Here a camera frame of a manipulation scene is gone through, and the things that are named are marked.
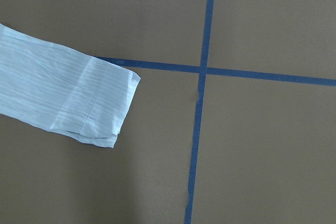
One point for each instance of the light blue button-up shirt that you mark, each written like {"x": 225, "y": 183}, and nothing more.
{"x": 61, "y": 90}

